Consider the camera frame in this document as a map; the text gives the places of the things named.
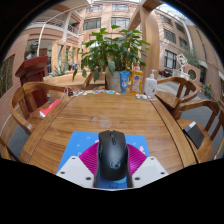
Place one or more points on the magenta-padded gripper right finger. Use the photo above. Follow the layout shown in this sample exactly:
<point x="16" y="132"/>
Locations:
<point x="150" y="170"/>

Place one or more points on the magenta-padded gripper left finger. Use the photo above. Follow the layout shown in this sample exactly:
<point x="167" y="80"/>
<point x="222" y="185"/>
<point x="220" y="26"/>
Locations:
<point x="75" y="170"/>

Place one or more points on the black computer mouse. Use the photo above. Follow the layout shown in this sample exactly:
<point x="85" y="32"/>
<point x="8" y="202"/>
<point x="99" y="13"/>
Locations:
<point x="113" y="156"/>

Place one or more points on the blue cartoon mouse pad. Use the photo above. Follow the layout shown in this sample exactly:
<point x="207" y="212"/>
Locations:
<point x="83" y="140"/>

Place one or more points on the wooden armchair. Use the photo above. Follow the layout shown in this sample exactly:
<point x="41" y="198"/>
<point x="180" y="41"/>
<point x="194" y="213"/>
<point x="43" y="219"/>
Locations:
<point x="170" y="98"/>
<point x="23" y="110"/>
<point x="5" y="150"/>
<point x="203" y="156"/>

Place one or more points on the red and white bag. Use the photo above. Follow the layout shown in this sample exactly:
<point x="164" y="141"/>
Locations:
<point x="50" y="108"/>

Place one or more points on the white crumpled wrapper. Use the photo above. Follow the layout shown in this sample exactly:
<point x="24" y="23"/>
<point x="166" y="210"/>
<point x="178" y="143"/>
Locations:
<point x="141" y="96"/>

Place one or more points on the white pump bottle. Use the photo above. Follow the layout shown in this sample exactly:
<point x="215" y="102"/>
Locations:
<point x="150" y="86"/>

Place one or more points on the yellow liquid bottle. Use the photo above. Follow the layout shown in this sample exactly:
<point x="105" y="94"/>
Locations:
<point x="137" y="81"/>

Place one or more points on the light wooden table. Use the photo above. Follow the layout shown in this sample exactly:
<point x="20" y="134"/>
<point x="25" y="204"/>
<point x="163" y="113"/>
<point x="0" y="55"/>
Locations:
<point x="63" y="80"/>

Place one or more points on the blue tube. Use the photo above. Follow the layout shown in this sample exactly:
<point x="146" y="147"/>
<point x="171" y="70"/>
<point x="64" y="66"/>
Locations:
<point x="124" y="81"/>

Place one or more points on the yellow flower plant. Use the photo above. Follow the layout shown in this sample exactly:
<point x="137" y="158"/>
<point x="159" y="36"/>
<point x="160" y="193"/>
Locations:
<point x="208" y="90"/>

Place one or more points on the dark red wooden podium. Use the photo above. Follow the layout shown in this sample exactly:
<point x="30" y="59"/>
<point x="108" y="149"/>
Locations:
<point x="33" y="76"/>

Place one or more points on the white abstract sculpture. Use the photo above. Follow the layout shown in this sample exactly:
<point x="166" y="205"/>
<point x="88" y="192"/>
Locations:
<point x="182" y="63"/>

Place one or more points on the green potted plant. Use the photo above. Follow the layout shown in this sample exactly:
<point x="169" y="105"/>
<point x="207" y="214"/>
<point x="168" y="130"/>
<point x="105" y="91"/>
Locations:
<point x="113" y="53"/>

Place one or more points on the dark bust statue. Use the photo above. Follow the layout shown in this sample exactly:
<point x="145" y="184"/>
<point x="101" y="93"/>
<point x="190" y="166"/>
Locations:
<point x="32" y="50"/>

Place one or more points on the wooden pergola post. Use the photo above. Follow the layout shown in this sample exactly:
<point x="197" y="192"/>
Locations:
<point x="151" y="50"/>

